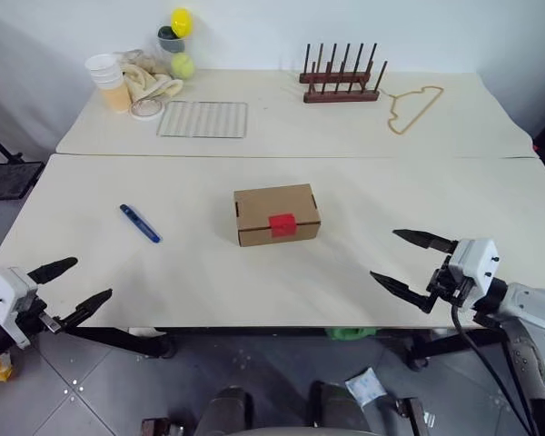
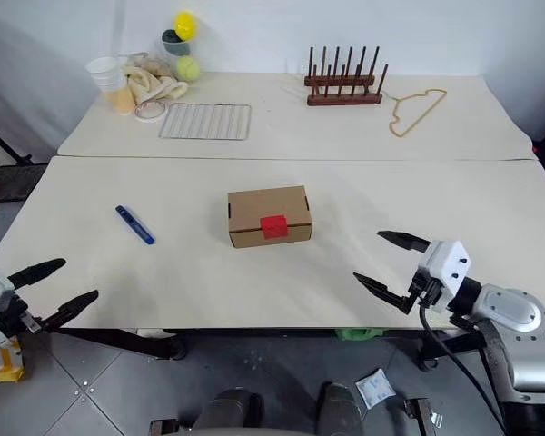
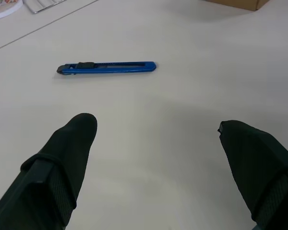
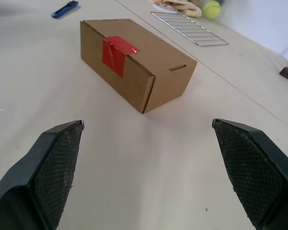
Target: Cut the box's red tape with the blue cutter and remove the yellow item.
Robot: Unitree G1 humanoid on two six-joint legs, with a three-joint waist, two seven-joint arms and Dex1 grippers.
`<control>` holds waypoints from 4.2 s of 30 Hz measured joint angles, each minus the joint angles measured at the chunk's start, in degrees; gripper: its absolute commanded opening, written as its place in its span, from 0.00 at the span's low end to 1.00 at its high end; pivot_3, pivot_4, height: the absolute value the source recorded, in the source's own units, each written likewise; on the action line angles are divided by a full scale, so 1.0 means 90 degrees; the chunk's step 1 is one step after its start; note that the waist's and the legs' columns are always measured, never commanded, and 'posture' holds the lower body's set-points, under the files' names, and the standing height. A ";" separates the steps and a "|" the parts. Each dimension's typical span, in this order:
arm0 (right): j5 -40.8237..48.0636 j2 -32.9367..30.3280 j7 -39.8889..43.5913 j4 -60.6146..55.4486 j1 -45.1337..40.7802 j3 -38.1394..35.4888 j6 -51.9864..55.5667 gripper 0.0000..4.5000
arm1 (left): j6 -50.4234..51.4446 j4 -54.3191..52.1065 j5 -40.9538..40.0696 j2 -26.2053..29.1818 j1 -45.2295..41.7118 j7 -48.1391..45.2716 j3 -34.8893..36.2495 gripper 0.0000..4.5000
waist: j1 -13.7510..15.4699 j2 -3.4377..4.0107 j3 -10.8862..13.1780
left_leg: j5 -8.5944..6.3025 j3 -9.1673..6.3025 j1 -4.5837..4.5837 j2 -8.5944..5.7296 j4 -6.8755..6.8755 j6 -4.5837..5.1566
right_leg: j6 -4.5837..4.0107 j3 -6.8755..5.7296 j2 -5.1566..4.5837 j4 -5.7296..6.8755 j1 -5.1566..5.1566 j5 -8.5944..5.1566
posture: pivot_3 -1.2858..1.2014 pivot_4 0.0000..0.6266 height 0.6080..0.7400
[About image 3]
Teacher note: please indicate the brown cardboard box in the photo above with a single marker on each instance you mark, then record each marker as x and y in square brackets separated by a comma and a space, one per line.
[240, 3]

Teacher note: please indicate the white tape roll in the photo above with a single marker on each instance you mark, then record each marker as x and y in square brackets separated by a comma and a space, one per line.
[2, 9]

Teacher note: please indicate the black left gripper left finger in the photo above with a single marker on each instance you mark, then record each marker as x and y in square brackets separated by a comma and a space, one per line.
[55, 167]

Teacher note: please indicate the blue utility knife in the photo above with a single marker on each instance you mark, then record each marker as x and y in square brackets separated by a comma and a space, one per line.
[124, 68]

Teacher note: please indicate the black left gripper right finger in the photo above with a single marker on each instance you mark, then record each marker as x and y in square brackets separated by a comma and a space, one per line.
[259, 172]

